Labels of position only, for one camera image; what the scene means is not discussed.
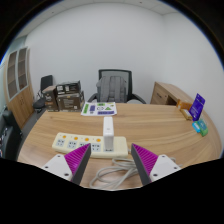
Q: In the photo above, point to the small blue box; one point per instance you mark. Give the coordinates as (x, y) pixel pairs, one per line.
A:
(196, 127)

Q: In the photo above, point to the orange box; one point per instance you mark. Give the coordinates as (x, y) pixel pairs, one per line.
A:
(183, 105)

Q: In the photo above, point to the white charger block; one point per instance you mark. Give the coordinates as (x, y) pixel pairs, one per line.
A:
(108, 133)

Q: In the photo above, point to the wooden shelf cabinet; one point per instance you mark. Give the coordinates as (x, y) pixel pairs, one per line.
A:
(20, 100)

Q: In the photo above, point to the teal box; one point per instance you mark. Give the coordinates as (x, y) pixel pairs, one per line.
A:
(201, 124)

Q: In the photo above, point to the printed paper sheet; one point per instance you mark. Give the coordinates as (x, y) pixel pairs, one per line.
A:
(99, 109)

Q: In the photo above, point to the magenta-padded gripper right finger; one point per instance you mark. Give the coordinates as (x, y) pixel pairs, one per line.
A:
(163, 166)

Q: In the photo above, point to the cream power strip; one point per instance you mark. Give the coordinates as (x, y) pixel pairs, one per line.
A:
(71, 143)

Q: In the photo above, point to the wooden side cabinet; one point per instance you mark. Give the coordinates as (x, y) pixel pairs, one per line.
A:
(165, 93)

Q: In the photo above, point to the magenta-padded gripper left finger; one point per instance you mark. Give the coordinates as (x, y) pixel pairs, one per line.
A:
(58, 165)

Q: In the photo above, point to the brown cardboard box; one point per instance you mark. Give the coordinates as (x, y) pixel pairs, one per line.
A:
(50, 98)

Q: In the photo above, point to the small dark cardboard box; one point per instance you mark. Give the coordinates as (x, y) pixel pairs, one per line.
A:
(67, 87)

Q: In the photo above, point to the black seat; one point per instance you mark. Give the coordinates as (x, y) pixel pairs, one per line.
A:
(8, 133)

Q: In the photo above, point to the black mesh office chair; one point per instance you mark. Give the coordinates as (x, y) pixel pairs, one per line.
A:
(113, 73)

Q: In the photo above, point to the large dark cardboard box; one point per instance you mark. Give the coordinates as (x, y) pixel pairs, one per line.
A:
(69, 101)

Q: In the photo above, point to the purple pouch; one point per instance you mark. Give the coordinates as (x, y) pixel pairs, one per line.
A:
(197, 106)

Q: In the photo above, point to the grey backpack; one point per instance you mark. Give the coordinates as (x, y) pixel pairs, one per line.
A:
(111, 89)

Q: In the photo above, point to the flat yellow box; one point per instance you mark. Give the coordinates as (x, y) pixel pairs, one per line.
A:
(186, 114)

